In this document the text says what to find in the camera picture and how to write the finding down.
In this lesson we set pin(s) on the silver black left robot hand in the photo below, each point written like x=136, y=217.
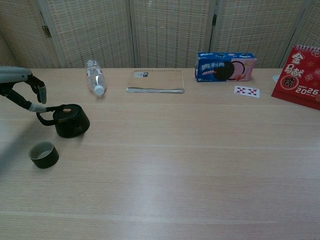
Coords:
x=12, y=75

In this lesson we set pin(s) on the black ceramic teapot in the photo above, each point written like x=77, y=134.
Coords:
x=72, y=125

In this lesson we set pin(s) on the clear plastic water bottle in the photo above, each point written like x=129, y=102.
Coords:
x=96, y=78

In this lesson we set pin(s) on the black teacup with pale inside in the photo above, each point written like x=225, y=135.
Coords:
x=47, y=160

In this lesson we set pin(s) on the brown spiral notebook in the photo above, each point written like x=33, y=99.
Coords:
x=156, y=81

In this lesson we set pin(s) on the woven bamboo folding screen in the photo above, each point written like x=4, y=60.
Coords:
x=170, y=32

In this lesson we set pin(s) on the blue pink cookie box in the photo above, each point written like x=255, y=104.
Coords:
x=215, y=67

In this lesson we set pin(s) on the playing card with red hearts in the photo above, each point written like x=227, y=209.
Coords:
x=247, y=91

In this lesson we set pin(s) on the red 2026 desk calendar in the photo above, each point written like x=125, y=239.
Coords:
x=300, y=77

